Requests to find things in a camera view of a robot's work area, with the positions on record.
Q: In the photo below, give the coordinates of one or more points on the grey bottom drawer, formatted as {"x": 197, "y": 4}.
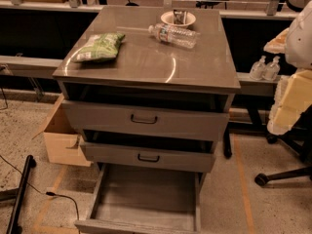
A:
{"x": 137, "y": 200}

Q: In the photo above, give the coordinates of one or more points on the grey drawer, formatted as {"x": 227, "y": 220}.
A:
{"x": 137, "y": 200}
{"x": 146, "y": 121}
{"x": 148, "y": 157}

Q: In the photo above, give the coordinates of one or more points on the white bowl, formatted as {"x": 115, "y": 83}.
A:
{"x": 168, "y": 18}

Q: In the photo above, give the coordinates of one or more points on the clear plastic water bottle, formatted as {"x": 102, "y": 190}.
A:
{"x": 174, "y": 35}

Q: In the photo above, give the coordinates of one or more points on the dark packet in bowl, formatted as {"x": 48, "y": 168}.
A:
{"x": 180, "y": 17}

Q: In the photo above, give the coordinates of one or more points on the green snack bag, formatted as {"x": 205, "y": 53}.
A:
{"x": 99, "y": 47}

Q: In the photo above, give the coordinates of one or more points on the grey top drawer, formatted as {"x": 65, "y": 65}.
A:
{"x": 146, "y": 121}

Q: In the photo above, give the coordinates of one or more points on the black stand leg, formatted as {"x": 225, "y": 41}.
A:
{"x": 17, "y": 195}

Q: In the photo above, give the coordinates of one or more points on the cardboard box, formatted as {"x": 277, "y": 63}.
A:
{"x": 61, "y": 141}

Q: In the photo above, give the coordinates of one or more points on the grey drawer cabinet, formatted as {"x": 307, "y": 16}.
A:
{"x": 148, "y": 73}

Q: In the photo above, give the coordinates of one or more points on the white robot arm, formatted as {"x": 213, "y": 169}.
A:
{"x": 293, "y": 94}

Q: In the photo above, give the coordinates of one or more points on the left sanitizer pump bottle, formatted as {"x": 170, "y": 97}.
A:
{"x": 258, "y": 69}

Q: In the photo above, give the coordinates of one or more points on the black office chair base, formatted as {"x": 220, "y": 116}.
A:
{"x": 299, "y": 139}

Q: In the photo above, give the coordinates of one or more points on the grey middle drawer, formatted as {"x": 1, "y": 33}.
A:
{"x": 148, "y": 157}

